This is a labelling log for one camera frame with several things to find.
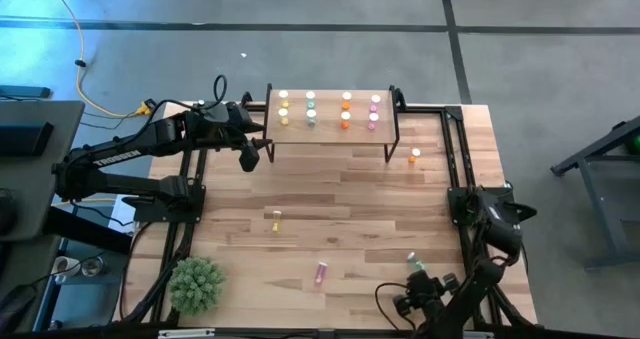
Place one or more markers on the green succulent in white pot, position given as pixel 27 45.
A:
pixel 196 285

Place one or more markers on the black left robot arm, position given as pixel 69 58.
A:
pixel 150 139

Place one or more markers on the pink medicine bottle white cap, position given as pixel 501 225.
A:
pixel 373 118
pixel 375 99
pixel 320 273

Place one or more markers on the teal medicine bottle white cap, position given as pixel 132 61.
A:
pixel 311 115
pixel 415 261
pixel 310 96

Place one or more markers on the wooden shelf black metal frame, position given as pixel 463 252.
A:
pixel 330 131

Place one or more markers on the orange medicine bottle white cap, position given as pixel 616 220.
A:
pixel 345 117
pixel 346 97
pixel 414 154

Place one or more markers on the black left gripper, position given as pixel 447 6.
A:
pixel 235 129

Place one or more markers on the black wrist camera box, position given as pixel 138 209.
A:
pixel 215 124

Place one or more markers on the silver aluminium extrusion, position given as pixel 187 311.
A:
pixel 186 333

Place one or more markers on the grey desk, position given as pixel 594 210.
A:
pixel 25 179

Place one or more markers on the white cup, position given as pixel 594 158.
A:
pixel 65 265

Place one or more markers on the glass jar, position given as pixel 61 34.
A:
pixel 92 266

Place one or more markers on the black metal cart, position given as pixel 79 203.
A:
pixel 595 148

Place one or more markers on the black desk device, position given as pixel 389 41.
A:
pixel 25 139

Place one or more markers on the yellow medicine bottle white cap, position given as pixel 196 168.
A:
pixel 283 114
pixel 283 95
pixel 276 221

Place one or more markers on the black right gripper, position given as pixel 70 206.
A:
pixel 425 291

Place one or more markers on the black power strip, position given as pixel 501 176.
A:
pixel 22 91

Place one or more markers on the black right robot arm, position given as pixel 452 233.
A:
pixel 500 229

